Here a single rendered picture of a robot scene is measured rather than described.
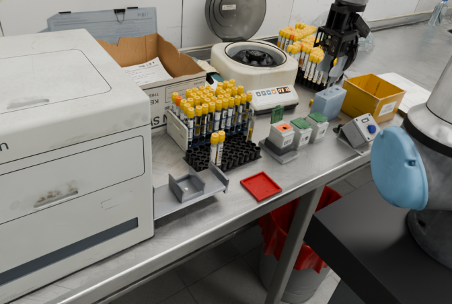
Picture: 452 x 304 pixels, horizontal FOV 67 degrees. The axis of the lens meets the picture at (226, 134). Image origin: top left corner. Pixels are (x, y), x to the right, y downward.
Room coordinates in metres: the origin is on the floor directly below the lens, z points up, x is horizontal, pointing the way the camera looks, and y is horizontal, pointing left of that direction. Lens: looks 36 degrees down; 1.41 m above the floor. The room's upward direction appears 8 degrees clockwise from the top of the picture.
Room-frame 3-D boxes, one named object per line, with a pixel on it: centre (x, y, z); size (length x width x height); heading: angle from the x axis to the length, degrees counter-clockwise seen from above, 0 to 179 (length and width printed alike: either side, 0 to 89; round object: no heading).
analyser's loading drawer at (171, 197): (0.47, 0.08, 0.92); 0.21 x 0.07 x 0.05; 130
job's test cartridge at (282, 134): (0.70, -0.14, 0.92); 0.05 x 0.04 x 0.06; 42
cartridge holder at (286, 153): (0.70, -0.14, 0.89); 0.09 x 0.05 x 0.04; 42
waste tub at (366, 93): (0.96, -0.43, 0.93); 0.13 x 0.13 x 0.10; 37
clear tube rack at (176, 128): (0.75, 0.04, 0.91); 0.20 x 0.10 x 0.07; 130
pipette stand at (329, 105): (0.88, -0.28, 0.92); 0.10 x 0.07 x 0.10; 136
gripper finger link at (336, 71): (0.83, -0.25, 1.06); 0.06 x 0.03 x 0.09; 136
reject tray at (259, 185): (0.56, -0.09, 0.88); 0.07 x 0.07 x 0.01; 40
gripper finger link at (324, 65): (0.85, -0.23, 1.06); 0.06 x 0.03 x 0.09; 136
